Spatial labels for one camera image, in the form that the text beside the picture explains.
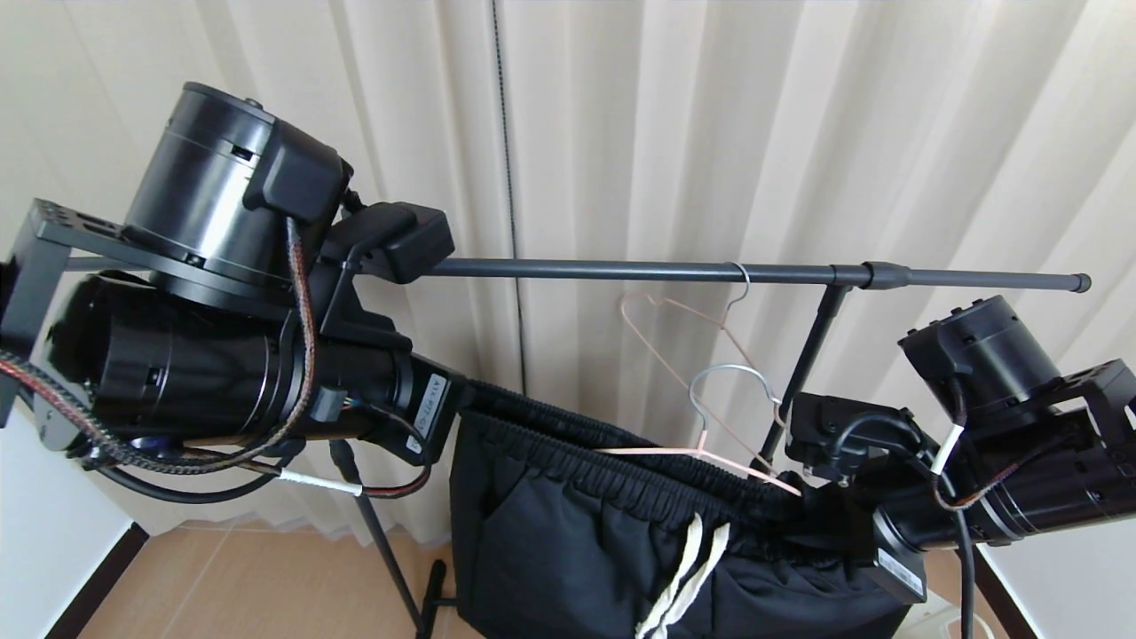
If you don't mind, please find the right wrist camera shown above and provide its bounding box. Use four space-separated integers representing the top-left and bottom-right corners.
785 393 928 487

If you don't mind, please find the black clothes rack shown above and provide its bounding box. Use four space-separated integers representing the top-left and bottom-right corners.
67 256 1091 639

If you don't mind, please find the pink clothes hanger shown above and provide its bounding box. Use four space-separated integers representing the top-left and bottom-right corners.
595 364 801 496
619 262 784 471

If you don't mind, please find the white laundry basket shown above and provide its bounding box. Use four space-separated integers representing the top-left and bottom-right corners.
903 603 977 639

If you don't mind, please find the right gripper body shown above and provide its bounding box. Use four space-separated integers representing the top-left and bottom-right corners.
852 433 1136 606

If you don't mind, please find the black garment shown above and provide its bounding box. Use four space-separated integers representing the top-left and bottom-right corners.
448 380 915 639

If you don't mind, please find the beige curtain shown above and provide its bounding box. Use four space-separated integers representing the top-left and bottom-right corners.
0 0 1136 556

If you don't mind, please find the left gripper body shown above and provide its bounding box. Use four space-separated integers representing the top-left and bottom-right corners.
49 273 464 467

